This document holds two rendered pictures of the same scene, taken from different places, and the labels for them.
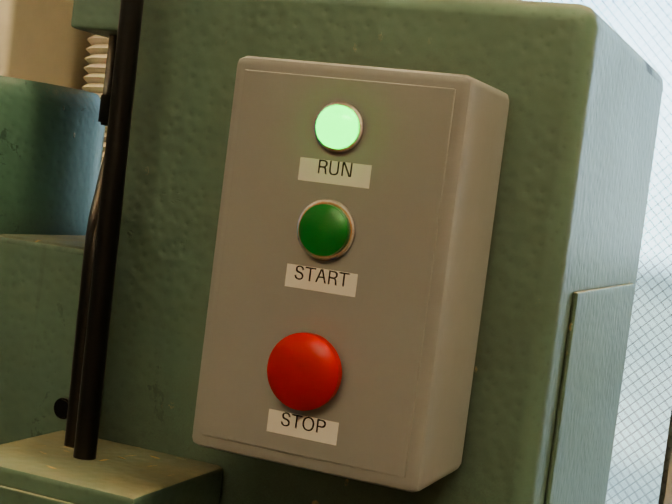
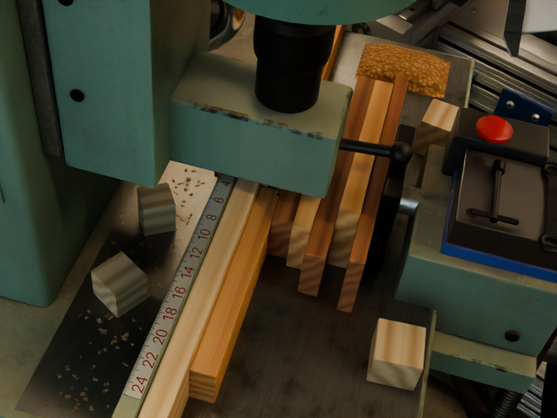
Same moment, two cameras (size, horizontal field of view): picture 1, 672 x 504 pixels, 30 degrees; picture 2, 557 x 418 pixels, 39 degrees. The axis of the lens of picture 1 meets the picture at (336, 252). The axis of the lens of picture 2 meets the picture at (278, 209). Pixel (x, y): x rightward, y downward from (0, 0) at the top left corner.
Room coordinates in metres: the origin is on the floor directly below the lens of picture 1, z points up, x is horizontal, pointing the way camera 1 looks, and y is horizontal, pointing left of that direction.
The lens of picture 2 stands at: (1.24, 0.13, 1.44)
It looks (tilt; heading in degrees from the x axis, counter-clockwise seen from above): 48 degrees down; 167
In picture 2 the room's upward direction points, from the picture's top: 8 degrees clockwise
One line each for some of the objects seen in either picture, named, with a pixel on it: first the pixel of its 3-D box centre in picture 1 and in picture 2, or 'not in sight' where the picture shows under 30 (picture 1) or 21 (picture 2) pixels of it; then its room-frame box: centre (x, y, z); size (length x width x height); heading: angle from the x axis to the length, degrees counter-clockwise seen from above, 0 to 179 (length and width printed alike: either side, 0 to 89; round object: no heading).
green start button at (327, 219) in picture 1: (323, 230); not in sight; (0.48, 0.01, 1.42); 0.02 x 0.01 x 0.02; 68
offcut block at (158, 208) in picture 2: not in sight; (156, 209); (0.69, 0.13, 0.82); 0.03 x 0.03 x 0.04; 11
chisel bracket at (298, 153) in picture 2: not in sight; (259, 128); (0.75, 0.22, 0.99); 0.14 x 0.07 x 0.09; 68
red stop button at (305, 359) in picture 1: (304, 371); not in sight; (0.48, 0.01, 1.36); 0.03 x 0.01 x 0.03; 68
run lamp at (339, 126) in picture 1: (337, 126); not in sight; (0.48, 0.01, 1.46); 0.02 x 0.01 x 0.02; 68
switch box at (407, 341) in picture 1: (351, 267); not in sight; (0.51, -0.01, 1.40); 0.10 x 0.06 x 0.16; 68
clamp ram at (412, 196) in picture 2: not in sight; (423, 204); (0.81, 0.36, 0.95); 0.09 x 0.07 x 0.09; 158
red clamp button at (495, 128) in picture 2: not in sight; (494, 129); (0.79, 0.41, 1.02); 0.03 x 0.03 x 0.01
